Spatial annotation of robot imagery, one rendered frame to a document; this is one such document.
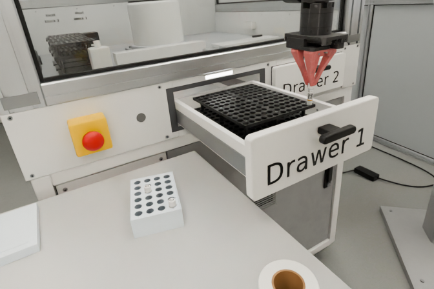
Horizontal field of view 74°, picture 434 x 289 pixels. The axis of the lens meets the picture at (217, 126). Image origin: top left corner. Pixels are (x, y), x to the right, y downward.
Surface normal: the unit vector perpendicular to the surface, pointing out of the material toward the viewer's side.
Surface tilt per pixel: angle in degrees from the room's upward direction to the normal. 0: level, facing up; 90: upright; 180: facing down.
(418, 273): 5
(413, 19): 90
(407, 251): 5
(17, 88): 90
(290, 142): 90
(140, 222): 90
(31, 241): 0
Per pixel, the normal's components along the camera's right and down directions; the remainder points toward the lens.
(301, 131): 0.50, 0.31
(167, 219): 0.26, 0.37
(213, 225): -0.07, -0.91
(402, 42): -0.90, 0.23
